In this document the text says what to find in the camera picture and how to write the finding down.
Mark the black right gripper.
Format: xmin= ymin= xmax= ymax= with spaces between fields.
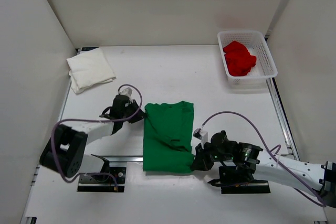
xmin=191 ymin=142 xmax=233 ymax=172

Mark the green t shirt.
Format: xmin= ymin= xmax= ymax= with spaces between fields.
xmin=143 ymin=101 xmax=194 ymax=174

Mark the white t shirt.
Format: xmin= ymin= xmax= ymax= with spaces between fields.
xmin=67 ymin=47 xmax=116 ymax=94

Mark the red t shirt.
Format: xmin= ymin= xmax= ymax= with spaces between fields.
xmin=223 ymin=41 xmax=257 ymax=77

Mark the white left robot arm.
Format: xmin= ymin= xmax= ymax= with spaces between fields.
xmin=39 ymin=93 xmax=145 ymax=183

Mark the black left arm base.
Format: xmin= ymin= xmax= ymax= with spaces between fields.
xmin=77 ymin=156 xmax=127 ymax=193

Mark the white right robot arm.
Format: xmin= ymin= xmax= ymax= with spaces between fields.
xmin=191 ymin=129 xmax=335 ymax=208

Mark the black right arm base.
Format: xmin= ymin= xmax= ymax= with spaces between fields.
xmin=207 ymin=166 xmax=270 ymax=194

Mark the white plastic basket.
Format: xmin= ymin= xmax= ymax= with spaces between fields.
xmin=217 ymin=29 xmax=278 ymax=89

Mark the aluminium front rail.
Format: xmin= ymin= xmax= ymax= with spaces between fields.
xmin=47 ymin=154 xmax=297 ymax=167

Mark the aluminium rail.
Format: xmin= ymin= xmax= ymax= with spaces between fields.
xmin=47 ymin=154 xmax=297 ymax=167
xmin=266 ymin=78 xmax=300 ymax=160

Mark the aluminium right side rail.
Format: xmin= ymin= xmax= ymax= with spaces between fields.
xmin=266 ymin=78 xmax=300 ymax=160

